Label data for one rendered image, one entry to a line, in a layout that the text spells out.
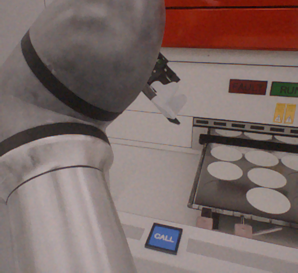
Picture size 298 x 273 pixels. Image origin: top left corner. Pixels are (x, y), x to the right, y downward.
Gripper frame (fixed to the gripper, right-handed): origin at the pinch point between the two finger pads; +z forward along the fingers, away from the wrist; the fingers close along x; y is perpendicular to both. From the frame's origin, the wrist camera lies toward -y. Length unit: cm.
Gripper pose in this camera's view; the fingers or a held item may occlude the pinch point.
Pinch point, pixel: (170, 119)
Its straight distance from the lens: 52.0
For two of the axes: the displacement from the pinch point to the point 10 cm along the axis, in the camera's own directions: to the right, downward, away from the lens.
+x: 4.3, 3.9, 8.1
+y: 7.6, -6.4, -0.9
